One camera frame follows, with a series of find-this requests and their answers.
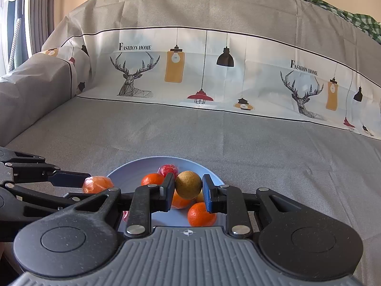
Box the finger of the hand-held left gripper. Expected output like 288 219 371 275
0 146 91 189
0 183 100 233

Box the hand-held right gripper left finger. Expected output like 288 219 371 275
73 173 176 239

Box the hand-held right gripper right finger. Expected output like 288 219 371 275
202 174 304 239

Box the bare orange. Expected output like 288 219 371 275
171 191 197 209
187 202 218 227

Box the plastic-wrapped orange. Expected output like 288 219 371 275
141 173 165 188
82 176 114 194

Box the blue plate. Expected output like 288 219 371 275
105 156 227 233

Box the grey printed bed sheet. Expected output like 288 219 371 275
0 0 381 286

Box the grey covered pillow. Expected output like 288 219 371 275
0 48 90 146

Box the white perforated pole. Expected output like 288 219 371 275
8 18 23 72

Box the grey curtain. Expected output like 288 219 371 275
28 0 66 58

